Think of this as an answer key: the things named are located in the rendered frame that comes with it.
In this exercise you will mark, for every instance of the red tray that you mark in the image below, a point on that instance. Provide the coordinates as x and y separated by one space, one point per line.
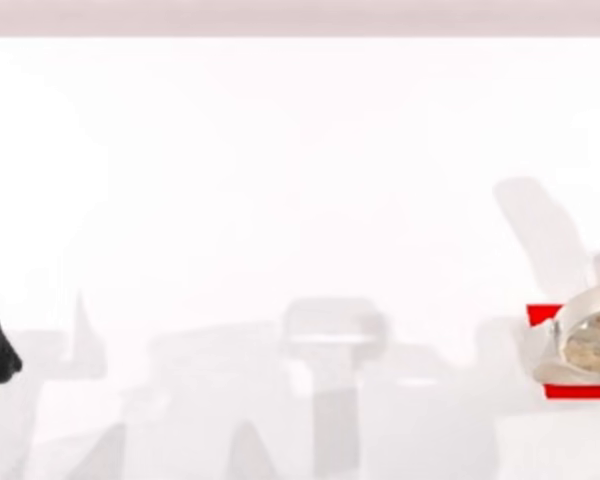
580 392

